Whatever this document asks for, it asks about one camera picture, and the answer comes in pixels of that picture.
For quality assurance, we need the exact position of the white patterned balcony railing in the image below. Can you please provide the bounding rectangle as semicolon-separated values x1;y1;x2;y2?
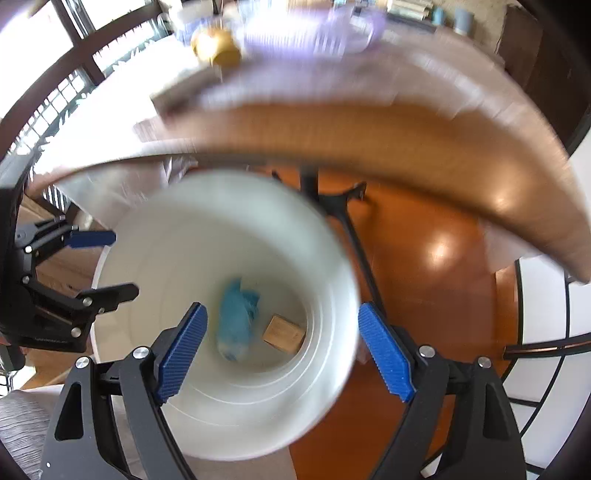
9;37;155;155

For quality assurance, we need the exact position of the white plastic bin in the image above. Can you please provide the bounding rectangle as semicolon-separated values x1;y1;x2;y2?
90;171;363;462

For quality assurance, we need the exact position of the black table leg base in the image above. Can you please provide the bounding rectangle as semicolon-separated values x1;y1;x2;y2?
272;168;384;315

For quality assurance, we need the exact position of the yellow round object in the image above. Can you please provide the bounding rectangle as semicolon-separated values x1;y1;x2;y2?
190;25;243;68

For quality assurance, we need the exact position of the crumpled blue wrapper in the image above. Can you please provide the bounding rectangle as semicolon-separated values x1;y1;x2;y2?
217;277;262;363

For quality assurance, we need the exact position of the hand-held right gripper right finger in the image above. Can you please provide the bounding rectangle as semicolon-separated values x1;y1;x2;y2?
358;302;527;480

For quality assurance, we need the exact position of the dark wooden cabinet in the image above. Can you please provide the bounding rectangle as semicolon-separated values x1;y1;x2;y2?
496;4;583;139

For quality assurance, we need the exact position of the grey-blue cylinder speaker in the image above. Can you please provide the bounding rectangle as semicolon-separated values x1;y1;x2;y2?
452;9;474;35

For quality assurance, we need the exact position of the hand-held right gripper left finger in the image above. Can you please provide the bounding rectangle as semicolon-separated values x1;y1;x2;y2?
39;302;208;480

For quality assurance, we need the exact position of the dark brown window frame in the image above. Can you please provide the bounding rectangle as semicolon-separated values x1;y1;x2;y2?
0;0;176;155

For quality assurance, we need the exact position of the stack of books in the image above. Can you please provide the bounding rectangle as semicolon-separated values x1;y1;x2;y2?
385;0;437;21

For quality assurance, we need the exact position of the translucent purple container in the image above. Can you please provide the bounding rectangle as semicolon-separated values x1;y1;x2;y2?
240;4;389;58

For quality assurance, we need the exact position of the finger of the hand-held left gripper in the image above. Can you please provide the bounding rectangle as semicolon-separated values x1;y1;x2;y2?
16;219;117;266
21;277;140;340

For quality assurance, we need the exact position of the grey fabric seat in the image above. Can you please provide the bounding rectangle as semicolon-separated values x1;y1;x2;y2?
0;388;52;480

